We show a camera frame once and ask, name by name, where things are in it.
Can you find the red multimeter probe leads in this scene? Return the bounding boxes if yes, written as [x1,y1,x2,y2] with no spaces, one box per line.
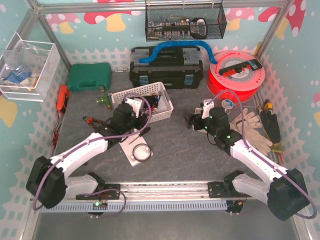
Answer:
[50,112,62,150]

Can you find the clear acrylic wall box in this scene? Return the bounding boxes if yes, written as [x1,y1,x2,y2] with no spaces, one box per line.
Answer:
[0,33,61,102]

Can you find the green plastic tool case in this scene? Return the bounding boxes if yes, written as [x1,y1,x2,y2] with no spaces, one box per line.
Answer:
[67,62,112,92]

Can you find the white plastic perforated basket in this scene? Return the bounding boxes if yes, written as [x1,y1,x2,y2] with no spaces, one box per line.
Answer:
[111,82,174,123]

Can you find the black tape ring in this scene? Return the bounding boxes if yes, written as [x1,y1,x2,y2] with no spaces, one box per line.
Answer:
[132,143,152,162]

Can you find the green brass valve fitting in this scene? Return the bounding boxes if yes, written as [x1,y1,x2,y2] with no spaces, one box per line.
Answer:
[96,93,112,110]

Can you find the orange black pliers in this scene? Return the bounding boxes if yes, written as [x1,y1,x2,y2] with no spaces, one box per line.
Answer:
[82,116,103,129]

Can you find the red filament spool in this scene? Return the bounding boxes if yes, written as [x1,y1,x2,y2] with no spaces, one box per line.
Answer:
[206,50,266,102]

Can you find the black toolbox with blue latches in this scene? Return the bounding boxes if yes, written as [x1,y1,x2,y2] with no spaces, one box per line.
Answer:
[129,46,204,89]

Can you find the black wire mesh basket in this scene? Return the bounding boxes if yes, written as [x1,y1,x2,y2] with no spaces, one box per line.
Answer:
[145,0,227,42]

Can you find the grey slotted cable duct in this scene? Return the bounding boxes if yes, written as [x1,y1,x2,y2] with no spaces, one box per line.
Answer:
[40,200,228,213]

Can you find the blue white glove in box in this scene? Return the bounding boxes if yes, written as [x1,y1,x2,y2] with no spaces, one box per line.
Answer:
[4,65,32,85]

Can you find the white work glove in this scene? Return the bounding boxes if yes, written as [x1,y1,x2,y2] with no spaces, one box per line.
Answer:
[243,108,273,156]

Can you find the blue corrugated hose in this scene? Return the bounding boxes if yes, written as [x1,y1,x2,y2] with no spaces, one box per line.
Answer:
[138,40,218,65]

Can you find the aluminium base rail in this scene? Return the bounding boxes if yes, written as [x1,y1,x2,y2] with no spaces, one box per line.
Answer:
[74,181,253,202]

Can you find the yellow black screwdriver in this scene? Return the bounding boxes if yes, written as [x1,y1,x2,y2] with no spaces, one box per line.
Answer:
[257,99,273,114]

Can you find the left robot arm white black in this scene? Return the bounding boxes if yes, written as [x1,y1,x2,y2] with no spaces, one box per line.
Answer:
[25,93,152,211]

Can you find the orange multimeter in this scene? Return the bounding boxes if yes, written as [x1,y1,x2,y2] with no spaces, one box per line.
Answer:
[56,84,71,114]

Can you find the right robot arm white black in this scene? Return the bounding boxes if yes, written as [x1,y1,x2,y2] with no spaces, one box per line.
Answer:
[184,99,311,221]

